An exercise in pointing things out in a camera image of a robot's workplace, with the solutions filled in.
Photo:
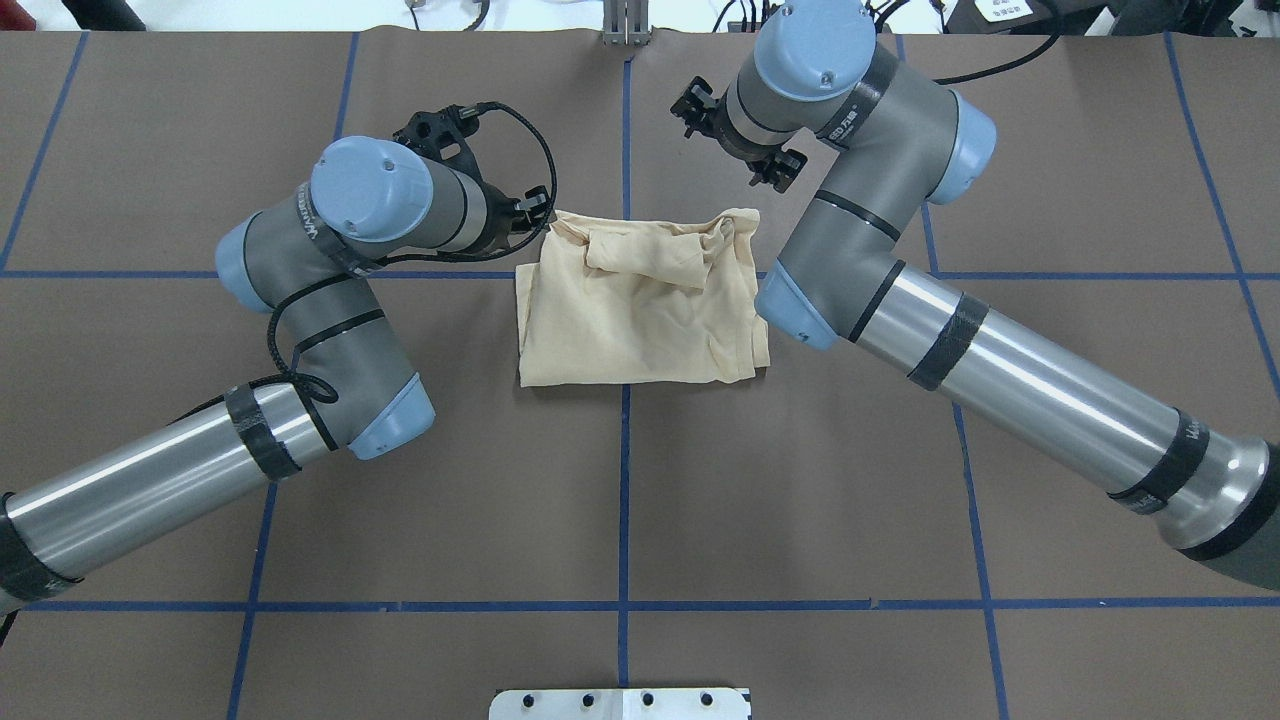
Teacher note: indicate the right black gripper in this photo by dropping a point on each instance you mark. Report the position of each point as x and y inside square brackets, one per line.
[775, 166]

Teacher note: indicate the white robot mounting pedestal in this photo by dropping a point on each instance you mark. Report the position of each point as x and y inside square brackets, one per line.
[623, 703]

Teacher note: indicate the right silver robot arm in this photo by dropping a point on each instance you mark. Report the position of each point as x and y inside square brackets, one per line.
[1131, 215]

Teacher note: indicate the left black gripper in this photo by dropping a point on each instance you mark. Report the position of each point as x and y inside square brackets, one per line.
[503, 216]

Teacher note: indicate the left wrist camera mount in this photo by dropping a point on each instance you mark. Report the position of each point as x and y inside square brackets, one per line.
[442, 136]

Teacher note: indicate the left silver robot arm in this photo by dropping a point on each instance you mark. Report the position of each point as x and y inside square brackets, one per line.
[342, 378]

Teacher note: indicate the aluminium frame post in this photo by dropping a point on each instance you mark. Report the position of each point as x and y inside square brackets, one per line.
[626, 22]

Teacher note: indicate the cream long-sleeve printed shirt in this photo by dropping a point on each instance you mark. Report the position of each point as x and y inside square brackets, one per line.
[617, 302]

